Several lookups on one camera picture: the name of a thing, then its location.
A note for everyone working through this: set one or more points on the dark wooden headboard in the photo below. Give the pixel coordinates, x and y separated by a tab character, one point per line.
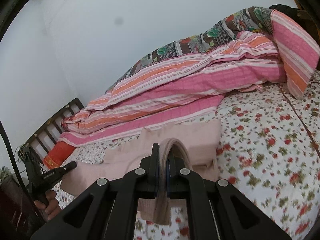
46	137

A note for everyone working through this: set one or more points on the floral bed sheet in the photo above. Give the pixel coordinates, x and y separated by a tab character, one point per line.
269	150

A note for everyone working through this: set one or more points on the pink striped quilt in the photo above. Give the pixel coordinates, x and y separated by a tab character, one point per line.
180	88

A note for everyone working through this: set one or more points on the black garment on footboard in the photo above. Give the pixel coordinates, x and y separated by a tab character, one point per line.
298	15

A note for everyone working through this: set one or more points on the multicolour patterned blanket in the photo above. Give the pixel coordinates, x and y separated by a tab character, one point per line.
254	19

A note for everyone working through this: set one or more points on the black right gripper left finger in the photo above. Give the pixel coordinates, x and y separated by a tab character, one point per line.
107	209

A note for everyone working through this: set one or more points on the person's left hand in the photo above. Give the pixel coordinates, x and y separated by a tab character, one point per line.
52	209

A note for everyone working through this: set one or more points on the red pillow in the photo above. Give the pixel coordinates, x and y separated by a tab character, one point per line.
58	154

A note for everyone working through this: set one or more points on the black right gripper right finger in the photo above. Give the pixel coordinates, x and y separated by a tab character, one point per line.
216	209

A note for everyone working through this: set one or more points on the pink knit sweater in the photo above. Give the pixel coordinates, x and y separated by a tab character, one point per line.
195	143

